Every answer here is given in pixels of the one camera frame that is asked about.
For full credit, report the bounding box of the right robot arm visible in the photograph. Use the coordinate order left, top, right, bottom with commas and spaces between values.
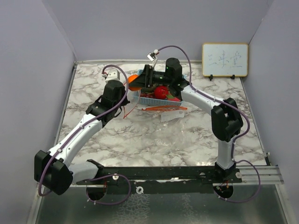
129, 58, 243, 182

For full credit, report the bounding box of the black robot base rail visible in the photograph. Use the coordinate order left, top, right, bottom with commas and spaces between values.
76, 160, 242, 195

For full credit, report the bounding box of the light blue plastic basket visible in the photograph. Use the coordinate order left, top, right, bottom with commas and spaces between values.
135, 69, 187, 107

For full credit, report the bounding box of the bright red apple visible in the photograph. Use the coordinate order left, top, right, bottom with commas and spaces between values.
154, 86, 169, 100

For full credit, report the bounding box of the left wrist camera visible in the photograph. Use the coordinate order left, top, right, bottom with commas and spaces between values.
102, 70, 121, 84

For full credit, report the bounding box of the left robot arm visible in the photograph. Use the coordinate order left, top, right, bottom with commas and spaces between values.
34, 80, 129, 196

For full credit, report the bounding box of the small whiteboard with stand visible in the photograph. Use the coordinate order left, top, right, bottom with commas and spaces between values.
202, 43, 249, 79

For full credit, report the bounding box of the orange fruit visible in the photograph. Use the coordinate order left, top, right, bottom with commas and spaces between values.
128, 74, 142, 91

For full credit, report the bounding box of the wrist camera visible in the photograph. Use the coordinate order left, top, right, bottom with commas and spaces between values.
102, 70, 121, 84
147, 49, 159, 68

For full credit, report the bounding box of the pink peach with leaf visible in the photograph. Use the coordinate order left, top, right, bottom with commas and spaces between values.
167, 94, 181, 102

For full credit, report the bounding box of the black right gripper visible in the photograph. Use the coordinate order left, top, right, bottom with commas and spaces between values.
128, 65, 172, 90

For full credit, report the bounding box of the red grape bunch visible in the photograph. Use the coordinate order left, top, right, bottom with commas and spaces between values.
140, 92, 154, 98

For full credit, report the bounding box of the clear zip bag orange zipper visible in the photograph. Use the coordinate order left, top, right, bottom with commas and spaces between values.
123, 87, 141, 119

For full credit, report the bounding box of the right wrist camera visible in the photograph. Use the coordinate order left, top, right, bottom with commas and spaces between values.
147, 49, 159, 68

